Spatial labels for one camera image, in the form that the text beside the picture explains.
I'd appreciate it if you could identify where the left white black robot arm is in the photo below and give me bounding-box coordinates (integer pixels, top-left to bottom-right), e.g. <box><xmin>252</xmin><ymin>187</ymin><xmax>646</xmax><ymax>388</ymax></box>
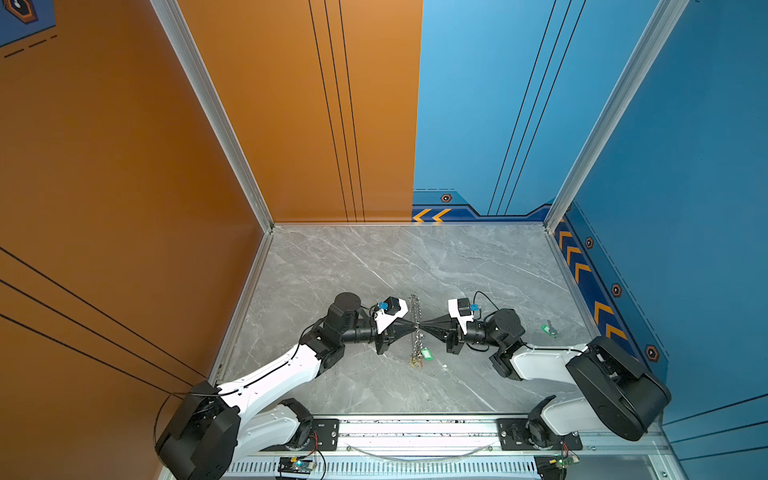
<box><xmin>154</xmin><ymin>292</ymin><xmax>415</xmax><ymax>479</ymax></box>

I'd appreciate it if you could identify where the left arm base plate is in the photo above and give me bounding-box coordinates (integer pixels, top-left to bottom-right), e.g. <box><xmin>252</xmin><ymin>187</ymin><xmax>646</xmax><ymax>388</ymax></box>
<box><xmin>265</xmin><ymin>418</ymin><xmax>340</xmax><ymax>453</ymax></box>

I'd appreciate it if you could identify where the bunch of coloured keys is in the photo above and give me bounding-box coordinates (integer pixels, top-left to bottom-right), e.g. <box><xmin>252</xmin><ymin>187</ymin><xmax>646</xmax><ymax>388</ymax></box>
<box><xmin>410</xmin><ymin>347</ymin><xmax>433</xmax><ymax>368</ymax></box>

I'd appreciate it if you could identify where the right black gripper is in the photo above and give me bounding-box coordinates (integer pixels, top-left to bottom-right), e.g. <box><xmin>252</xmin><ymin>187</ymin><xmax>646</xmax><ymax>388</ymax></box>
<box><xmin>421</xmin><ymin>311</ymin><xmax>505</xmax><ymax>359</ymax></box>

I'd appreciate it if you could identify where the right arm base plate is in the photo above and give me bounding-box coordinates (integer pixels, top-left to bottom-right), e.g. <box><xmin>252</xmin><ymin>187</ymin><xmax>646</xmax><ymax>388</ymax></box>
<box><xmin>496</xmin><ymin>417</ymin><xmax>583</xmax><ymax>451</ymax></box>

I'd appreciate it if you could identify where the left green circuit board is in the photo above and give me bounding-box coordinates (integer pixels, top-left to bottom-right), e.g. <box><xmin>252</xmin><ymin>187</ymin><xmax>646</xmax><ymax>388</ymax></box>
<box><xmin>276</xmin><ymin>457</ymin><xmax>317</xmax><ymax>480</ymax></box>

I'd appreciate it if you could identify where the green key tag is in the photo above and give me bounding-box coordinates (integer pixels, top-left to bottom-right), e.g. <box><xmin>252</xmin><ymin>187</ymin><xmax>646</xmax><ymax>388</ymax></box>
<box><xmin>542</xmin><ymin>321</ymin><xmax>558</xmax><ymax>338</ymax></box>

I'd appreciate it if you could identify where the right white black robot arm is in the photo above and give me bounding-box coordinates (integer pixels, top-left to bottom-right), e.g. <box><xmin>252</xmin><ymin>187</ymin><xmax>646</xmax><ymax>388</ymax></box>
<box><xmin>420</xmin><ymin>307</ymin><xmax>672</xmax><ymax>450</ymax></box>

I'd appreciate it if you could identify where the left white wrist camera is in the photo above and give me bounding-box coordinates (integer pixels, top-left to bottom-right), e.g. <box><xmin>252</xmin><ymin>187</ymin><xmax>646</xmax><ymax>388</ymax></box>
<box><xmin>370</xmin><ymin>296</ymin><xmax>408</xmax><ymax>334</ymax></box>

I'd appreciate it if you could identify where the green circuit board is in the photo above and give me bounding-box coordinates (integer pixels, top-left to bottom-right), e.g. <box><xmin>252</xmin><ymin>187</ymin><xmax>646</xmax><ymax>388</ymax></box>
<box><xmin>276</xmin><ymin>457</ymin><xmax>317</xmax><ymax>480</ymax></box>
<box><xmin>534</xmin><ymin>454</ymin><xmax>581</xmax><ymax>480</ymax></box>

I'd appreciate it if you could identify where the aluminium front rail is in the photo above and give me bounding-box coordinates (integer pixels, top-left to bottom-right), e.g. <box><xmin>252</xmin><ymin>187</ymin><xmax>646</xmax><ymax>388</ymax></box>
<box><xmin>316</xmin><ymin>414</ymin><xmax>672</xmax><ymax>458</ymax></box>

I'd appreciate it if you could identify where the right green circuit board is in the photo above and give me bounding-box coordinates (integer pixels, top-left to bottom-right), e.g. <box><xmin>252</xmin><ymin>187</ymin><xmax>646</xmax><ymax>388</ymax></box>
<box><xmin>534</xmin><ymin>454</ymin><xmax>581</xmax><ymax>480</ymax></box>

